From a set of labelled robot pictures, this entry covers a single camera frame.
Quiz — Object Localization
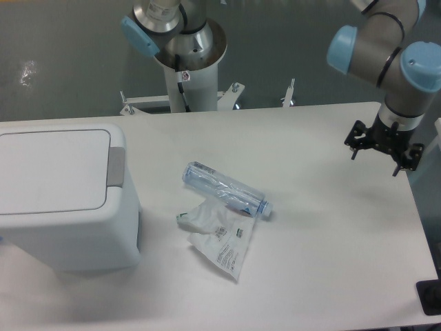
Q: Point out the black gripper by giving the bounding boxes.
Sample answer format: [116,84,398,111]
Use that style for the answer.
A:
[345,115,424,177]

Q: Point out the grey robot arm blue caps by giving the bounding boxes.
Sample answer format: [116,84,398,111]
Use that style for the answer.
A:
[327,1,440,173]

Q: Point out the silver robot arm on pedestal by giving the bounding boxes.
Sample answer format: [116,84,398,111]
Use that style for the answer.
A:
[121,1,214,71]

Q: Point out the white plastic trash can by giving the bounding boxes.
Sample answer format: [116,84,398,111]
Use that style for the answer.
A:
[1,123,141,271]

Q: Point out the white trash can lid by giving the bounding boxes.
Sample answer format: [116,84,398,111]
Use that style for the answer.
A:
[1,126,125,215]

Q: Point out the black device at table edge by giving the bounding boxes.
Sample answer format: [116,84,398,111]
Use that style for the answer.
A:
[416,279,440,316]

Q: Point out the clear plastic water bottle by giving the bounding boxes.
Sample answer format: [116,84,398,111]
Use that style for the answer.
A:
[182,161,273,218]

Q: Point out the crumpled white plastic bag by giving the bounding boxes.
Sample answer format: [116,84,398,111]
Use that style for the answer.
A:
[176,198,256,281]

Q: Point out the white levelling foot bracket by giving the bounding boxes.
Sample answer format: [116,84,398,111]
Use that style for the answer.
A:
[281,78,296,108]

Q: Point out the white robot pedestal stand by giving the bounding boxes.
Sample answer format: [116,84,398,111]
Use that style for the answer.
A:
[120,18,245,115]

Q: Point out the black cable on pedestal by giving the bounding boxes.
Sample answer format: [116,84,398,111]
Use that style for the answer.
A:
[174,54,192,113]

